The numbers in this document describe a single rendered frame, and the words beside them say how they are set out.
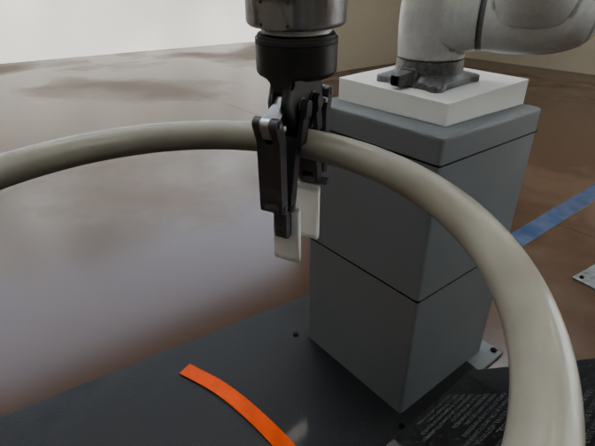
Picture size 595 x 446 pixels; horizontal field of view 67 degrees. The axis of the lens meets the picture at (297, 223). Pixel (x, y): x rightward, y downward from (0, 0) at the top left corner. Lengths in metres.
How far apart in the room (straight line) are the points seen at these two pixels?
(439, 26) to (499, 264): 0.83
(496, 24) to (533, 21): 0.07
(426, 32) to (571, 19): 0.27
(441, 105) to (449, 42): 0.15
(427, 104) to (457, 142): 0.11
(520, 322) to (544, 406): 0.05
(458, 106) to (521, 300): 0.78
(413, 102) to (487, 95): 0.17
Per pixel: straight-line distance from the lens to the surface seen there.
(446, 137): 0.94
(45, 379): 1.64
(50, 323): 1.85
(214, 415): 1.37
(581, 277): 2.16
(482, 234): 0.32
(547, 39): 1.07
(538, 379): 0.24
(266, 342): 1.54
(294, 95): 0.42
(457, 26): 1.08
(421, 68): 1.10
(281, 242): 0.49
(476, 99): 1.08
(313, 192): 0.51
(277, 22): 0.40
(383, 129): 1.02
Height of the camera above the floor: 1.07
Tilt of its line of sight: 28 degrees down
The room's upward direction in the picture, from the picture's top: straight up
